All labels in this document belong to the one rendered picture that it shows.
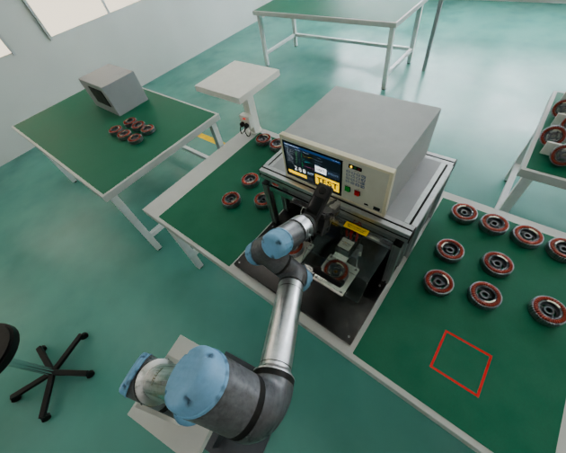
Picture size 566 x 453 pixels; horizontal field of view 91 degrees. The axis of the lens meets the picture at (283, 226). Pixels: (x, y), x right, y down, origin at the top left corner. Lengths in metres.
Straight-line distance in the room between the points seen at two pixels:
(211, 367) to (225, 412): 0.08
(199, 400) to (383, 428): 1.48
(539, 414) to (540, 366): 0.16
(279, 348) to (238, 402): 0.17
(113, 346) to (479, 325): 2.22
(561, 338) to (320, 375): 1.16
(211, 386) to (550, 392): 1.12
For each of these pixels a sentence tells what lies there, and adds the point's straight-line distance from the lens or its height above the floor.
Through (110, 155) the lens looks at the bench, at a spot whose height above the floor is 0.75.
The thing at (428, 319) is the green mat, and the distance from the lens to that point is 1.29.
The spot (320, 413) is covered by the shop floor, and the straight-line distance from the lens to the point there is 1.91.
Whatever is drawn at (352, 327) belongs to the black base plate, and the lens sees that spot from 1.20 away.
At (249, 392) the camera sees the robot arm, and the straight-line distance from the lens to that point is 0.59.
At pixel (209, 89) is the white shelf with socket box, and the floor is 1.20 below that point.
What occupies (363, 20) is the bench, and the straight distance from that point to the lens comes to 3.99.
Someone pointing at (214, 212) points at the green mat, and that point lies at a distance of 1.66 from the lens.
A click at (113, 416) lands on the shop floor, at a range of 2.32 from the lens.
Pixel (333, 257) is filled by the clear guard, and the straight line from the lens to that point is 0.98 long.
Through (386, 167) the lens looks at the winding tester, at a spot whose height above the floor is 1.32.
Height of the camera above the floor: 1.91
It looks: 52 degrees down
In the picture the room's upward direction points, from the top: 13 degrees counter-clockwise
